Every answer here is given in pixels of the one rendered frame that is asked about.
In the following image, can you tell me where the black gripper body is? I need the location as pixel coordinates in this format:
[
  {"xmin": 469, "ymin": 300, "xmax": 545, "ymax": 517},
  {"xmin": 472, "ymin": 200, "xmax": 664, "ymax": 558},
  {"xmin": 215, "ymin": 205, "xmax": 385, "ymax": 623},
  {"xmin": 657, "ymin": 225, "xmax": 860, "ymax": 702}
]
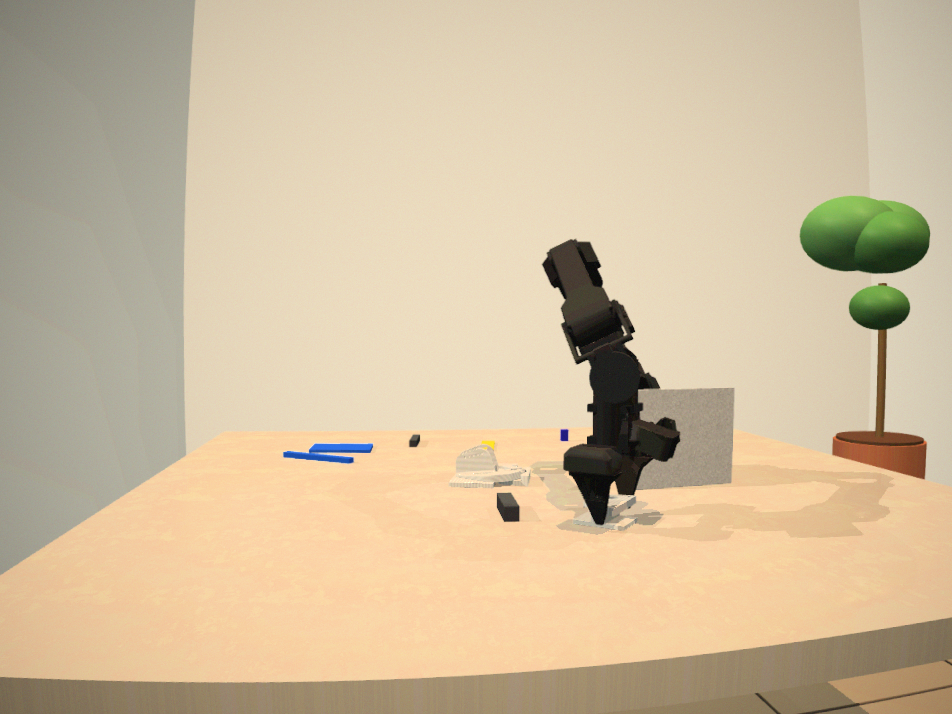
[{"xmin": 563, "ymin": 395, "xmax": 646, "ymax": 475}]

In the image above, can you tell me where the blue rectangular plate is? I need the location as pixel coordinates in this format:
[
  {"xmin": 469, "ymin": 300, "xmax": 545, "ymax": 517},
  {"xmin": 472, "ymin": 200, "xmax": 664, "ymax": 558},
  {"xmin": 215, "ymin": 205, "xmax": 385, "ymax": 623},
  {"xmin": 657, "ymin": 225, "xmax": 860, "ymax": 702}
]
[{"xmin": 309, "ymin": 443, "xmax": 373, "ymax": 453}]

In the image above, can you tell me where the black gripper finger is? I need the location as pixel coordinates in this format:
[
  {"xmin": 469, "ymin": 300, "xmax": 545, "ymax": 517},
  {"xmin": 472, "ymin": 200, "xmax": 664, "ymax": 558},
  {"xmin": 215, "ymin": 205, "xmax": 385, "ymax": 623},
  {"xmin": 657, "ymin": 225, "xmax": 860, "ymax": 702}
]
[
  {"xmin": 615, "ymin": 454, "xmax": 653, "ymax": 495},
  {"xmin": 568, "ymin": 471, "xmax": 623, "ymax": 525}
]

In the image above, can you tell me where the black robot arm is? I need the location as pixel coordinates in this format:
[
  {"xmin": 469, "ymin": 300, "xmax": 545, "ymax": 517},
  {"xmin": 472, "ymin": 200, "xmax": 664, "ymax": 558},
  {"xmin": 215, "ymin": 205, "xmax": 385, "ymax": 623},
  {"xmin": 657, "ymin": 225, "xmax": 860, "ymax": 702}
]
[{"xmin": 542, "ymin": 238, "xmax": 680, "ymax": 462}]

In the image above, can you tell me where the blue flat bar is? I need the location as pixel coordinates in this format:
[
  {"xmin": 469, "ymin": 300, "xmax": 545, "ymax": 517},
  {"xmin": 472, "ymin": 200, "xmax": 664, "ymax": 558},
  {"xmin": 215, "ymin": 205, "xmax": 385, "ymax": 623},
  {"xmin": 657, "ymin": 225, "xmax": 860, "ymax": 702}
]
[{"xmin": 283, "ymin": 451, "xmax": 354, "ymax": 464}]

